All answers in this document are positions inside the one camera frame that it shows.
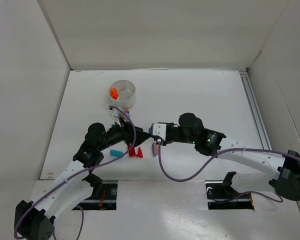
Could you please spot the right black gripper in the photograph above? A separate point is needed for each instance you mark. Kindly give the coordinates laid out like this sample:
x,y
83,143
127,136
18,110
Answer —
x,y
166,134

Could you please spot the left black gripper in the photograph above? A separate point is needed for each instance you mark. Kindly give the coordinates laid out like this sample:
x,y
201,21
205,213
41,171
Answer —
x,y
129,135

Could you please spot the orange lego brick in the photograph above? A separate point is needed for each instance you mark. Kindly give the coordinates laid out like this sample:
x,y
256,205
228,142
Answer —
x,y
113,93

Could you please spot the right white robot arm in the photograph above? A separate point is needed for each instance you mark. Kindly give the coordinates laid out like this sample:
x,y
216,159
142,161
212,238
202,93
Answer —
x,y
281,170

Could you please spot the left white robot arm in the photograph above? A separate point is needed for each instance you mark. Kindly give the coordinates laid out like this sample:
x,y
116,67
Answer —
x,y
35,219

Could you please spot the red sloped lego piece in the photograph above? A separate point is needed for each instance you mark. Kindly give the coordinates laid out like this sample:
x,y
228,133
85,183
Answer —
x,y
139,153

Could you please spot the red rectangular lego brick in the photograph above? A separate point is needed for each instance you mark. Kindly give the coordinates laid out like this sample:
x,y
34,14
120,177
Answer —
x,y
131,152

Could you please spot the purple oval lego plate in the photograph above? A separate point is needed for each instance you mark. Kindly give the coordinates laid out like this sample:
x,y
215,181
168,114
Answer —
x,y
154,149

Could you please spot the purple brown lego assembly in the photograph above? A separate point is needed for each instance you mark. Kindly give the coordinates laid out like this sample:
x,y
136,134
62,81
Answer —
x,y
126,114

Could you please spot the long teal lego brick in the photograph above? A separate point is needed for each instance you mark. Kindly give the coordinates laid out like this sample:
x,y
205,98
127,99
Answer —
x,y
115,153

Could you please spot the white round divided container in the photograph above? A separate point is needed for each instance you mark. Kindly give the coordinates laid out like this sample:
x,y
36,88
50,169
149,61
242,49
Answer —
x,y
126,94

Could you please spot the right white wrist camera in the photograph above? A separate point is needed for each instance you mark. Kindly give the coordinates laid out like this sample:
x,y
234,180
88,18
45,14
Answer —
x,y
159,130

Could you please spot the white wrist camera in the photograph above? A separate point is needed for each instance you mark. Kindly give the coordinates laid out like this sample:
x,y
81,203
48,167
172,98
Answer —
x,y
159,130
117,114

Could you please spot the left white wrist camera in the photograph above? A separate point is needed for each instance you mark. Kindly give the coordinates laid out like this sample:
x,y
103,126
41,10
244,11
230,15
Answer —
x,y
117,114

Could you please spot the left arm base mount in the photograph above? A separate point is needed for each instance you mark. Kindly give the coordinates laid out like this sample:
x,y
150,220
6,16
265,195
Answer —
x,y
103,199

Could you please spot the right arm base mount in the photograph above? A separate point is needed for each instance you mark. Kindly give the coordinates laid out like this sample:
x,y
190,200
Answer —
x,y
221,195

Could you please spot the aluminium rail right side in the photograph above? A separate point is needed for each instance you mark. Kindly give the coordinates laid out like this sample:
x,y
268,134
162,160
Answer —
x,y
255,111

